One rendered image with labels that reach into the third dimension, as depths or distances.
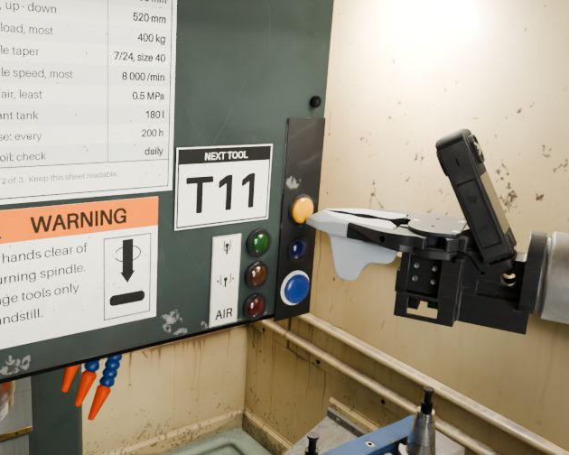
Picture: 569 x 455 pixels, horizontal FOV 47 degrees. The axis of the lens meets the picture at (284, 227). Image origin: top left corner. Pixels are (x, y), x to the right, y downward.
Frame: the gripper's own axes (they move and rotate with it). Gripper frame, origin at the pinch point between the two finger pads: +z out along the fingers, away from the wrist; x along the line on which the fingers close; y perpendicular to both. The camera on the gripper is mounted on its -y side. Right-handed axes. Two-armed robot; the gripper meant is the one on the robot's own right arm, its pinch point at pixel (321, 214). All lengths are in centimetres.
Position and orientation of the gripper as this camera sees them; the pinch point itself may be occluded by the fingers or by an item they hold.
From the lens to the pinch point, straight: 62.8
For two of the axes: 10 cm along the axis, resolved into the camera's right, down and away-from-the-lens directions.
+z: -9.3, -1.6, 3.4
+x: 3.7, -2.2, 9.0
